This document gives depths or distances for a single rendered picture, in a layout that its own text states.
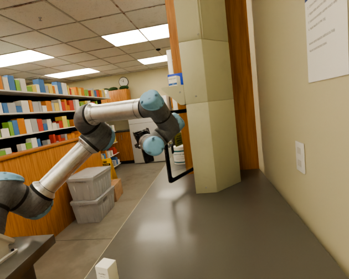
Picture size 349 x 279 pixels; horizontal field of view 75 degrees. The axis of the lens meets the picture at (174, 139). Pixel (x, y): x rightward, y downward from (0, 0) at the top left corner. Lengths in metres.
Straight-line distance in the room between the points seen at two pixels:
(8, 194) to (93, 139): 0.38
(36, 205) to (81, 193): 2.24
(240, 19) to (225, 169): 0.92
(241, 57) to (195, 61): 0.46
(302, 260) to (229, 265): 0.20
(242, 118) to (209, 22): 0.62
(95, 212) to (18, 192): 2.34
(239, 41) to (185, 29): 0.47
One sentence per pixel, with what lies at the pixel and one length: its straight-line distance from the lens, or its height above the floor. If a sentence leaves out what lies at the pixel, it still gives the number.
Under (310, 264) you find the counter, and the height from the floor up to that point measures 0.94.
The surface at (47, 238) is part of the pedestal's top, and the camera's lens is 1.13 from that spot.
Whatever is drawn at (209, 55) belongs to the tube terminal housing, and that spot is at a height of 1.63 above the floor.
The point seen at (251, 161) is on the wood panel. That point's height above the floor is 0.99.
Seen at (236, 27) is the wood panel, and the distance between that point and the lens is 1.60.
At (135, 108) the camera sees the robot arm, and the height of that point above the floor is 1.41.
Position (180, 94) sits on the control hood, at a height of 1.46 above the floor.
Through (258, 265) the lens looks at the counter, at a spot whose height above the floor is 0.94.
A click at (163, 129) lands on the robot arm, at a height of 1.32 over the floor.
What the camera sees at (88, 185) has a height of 0.55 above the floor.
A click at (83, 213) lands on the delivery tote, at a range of 3.47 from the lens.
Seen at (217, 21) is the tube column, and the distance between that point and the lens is 1.31.
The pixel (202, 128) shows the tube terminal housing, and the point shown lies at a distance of 1.15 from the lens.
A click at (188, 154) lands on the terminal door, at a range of 1.42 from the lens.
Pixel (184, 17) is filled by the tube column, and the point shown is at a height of 1.82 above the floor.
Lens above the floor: 1.39
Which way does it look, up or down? 7 degrees down
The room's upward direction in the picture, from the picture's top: 7 degrees counter-clockwise
